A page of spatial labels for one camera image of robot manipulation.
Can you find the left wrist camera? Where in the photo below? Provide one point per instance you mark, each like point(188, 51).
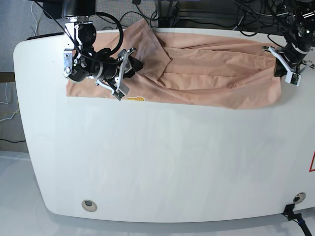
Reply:
point(293, 78)

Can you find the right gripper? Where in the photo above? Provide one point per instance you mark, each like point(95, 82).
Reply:
point(110, 76)

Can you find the table cable grommet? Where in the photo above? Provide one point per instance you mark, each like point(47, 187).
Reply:
point(89, 206)
point(300, 197)

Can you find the right table cable grommet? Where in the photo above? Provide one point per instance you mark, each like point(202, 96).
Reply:
point(300, 197)

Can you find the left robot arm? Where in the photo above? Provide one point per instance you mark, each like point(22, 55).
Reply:
point(299, 33)

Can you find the black clamp with cable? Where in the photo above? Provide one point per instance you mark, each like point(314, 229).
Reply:
point(296, 217)

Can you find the red triangle warning sticker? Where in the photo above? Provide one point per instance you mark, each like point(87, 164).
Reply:
point(312, 166)

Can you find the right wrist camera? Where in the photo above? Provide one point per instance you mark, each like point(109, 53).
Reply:
point(121, 92)

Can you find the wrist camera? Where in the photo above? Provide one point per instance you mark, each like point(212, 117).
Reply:
point(293, 78)
point(121, 92)

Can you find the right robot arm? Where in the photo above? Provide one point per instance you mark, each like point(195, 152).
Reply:
point(79, 55)

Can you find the peach pink T-shirt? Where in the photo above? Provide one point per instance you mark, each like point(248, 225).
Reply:
point(198, 69)

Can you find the left table cable grommet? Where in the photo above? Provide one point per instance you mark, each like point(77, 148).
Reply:
point(89, 206)

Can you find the black equipment frame base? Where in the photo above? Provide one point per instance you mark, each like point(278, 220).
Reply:
point(168, 12)

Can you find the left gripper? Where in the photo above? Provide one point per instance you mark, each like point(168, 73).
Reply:
point(290, 59)

